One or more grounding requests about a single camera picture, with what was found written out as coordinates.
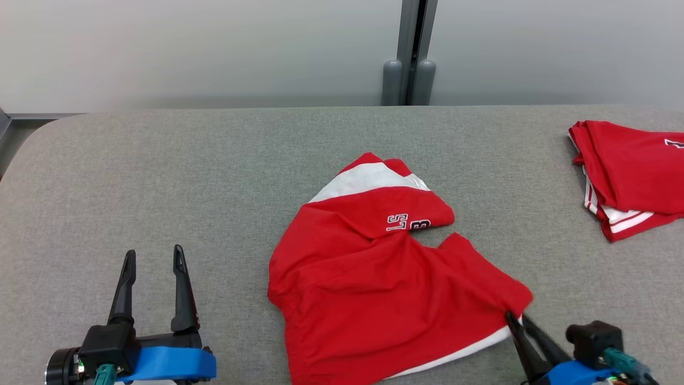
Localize red and white numbered jersey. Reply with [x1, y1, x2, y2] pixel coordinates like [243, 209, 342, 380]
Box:
[568, 120, 684, 243]

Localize grey rounded partition foot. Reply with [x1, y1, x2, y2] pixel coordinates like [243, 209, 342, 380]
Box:
[382, 59, 403, 106]
[414, 59, 437, 106]

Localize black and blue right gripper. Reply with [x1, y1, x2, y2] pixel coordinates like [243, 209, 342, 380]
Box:
[505, 312, 621, 385]

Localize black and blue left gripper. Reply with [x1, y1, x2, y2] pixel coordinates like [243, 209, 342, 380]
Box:
[45, 244, 217, 385]

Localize red shorts with white stripe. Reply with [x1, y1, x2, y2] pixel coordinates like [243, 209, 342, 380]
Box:
[267, 152, 534, 385]

